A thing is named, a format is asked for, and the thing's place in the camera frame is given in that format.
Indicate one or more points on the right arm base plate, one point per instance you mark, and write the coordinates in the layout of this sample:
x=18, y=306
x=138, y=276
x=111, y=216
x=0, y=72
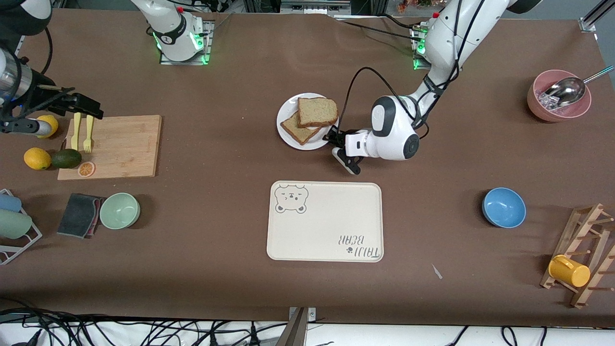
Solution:
x=207, y=53

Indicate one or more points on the cream bear print tray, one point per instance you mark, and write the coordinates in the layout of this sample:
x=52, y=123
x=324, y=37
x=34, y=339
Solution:
x=326, y=226

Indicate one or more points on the metal scoop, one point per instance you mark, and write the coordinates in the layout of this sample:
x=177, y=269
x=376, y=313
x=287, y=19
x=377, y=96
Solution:
x=567, y=91

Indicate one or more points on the pink cloth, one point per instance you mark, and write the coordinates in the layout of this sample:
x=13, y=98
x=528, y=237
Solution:
x=98, y=206

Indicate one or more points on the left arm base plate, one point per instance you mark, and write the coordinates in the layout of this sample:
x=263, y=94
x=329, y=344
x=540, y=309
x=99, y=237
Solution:
x=417, y=62

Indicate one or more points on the pale green bowl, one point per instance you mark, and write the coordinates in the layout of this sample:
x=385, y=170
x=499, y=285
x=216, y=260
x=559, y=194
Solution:
x=120, y=210

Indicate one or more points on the metal bracket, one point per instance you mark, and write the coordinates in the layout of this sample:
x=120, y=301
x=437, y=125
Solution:
x=298, y=327

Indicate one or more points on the wooden cup rack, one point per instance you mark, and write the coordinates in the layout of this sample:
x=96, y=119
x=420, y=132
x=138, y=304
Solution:
x=584, y=240

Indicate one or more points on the aluminium frame profile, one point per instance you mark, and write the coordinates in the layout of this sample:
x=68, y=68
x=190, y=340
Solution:
x=593, y=17

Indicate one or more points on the thick brown bread slice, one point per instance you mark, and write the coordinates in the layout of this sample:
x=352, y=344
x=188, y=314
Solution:
x=317, y=111

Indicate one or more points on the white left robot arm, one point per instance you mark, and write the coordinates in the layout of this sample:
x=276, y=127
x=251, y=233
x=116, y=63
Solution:
x=394, y=139

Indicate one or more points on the pink bowl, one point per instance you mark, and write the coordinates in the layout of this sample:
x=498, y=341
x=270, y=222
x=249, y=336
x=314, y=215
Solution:
x=543, y=113

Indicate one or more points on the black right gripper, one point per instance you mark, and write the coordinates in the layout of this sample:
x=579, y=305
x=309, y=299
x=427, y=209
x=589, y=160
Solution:
x=48, y=102

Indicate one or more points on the pale green cup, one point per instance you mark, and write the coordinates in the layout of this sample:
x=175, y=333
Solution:
x=14, y=224

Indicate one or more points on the blue bowl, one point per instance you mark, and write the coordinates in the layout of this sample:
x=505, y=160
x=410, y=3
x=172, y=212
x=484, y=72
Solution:
x=504, y=207

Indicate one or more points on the small white paper scrap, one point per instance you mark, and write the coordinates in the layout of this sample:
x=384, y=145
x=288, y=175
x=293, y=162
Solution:
x=437, y=272

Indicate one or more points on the white round plate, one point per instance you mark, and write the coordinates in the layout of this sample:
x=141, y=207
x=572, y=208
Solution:
x=288, y=108

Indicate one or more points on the yellow plastic fork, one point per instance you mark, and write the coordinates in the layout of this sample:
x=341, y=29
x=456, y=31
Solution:
x=88, y=137

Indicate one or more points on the dark grey sponge cloth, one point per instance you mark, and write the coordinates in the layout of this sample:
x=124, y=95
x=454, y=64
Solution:
x=77, y=216

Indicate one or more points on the wooden cutting board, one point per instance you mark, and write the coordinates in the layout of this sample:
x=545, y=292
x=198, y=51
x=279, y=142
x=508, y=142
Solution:
x=120, y=149

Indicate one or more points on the yellow lemon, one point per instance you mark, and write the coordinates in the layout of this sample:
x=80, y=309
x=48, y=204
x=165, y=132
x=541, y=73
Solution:
x=52, y=126
x=37, y=158

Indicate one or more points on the orange slice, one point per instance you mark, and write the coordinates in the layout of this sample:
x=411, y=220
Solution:
x=86, y=169

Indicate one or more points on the clear ice cubes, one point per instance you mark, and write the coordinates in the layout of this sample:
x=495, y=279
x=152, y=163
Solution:
x=547, y=100

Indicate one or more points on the yellow plastic knife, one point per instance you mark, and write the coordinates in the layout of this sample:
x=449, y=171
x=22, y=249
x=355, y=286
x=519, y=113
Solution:
x=75, y=132

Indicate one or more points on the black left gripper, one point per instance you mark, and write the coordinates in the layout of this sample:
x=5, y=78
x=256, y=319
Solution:
x=338, y=139

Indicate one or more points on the dark green avocado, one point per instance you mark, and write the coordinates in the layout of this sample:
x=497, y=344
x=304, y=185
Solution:
x=66, y=158

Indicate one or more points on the thin brown bread slice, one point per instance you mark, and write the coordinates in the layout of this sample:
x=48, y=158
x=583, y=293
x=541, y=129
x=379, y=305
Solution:
x=294, y=129

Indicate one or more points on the light blue cup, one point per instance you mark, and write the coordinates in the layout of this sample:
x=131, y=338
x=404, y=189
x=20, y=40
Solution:
x=9, y=203

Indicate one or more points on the yellow mug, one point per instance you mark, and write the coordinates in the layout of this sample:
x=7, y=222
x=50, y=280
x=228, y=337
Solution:
x=569, y=271

